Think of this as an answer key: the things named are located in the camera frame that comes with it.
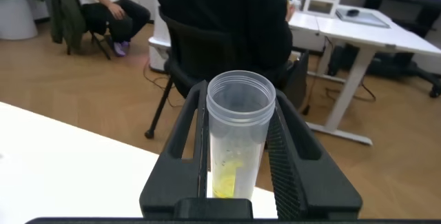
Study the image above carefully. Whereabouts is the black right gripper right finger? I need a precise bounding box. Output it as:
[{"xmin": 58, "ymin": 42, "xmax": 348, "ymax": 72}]
[{"xmin": 267, "ymin": 89, "xmax": 363, "ymax": 220}]

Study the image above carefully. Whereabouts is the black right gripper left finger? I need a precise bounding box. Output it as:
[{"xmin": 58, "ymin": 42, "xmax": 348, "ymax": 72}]
[{"xmin": 139, "ymin": 80, "xmax": 210, "ymax": 218}]

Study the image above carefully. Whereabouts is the yellow pigment test tube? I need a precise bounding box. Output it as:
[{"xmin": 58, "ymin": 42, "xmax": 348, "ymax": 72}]
[{"xmin": 205, "ymin": 70, "xmax": 277, "ymax": 200}]

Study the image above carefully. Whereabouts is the black office chair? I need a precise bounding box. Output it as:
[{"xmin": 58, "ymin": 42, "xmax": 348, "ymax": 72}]
[{"xmin": 144, "ymin": 6, "xmax": 310, "ymax": 140}]

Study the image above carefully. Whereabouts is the white robot tower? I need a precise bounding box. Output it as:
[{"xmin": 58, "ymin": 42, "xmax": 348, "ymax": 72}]
[{"xmin": 147, "ymin": 6, "xmax": 173, "ymax": 74}]

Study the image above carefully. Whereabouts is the black folding chair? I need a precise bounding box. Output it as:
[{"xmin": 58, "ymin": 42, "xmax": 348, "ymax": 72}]
[{"xmin": 65, "ymin": 27, "xmax": 113, "ymax": 61}]

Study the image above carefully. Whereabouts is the white desk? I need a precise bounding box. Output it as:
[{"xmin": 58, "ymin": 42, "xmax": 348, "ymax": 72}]
[{"xmin": 287, "ymin": 5, "xmax": 441, "ymax": 146}]

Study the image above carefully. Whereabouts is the person in black sweater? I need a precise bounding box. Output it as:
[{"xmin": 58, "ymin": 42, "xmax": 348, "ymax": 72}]
[{"xmin": 156, "ymin": 0, "xmax": 294, "ymax": 90}]

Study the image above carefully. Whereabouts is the person in white shirt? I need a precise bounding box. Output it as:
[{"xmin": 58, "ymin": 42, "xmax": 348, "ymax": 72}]
[{"xmin": 72, "ymin": 0, "xmax": 152, "ymax": 58}]

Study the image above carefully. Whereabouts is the grey tablet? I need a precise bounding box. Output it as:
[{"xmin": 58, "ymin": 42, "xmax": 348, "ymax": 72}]
[{"xmin": 336, "ymin": 8, "xmax": 391, "ymax": 30}]

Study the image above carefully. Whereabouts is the dark green jacket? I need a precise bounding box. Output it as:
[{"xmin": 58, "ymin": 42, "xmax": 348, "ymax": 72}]
[{"xmin": 50, "ymin": 0, "xmax": 88, "ymax": 51}]

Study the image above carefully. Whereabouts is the white plant pot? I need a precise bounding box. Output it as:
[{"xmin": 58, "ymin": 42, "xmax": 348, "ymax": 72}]
[{"xmin": 0, "ymin": 0, "xmax": 39, "ymax": 41}]

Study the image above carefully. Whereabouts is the black floor cable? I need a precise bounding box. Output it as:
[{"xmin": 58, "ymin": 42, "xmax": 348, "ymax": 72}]
[{"xmin": 142, "ymin": 57, "xmax": 184, "ymax": 108}]

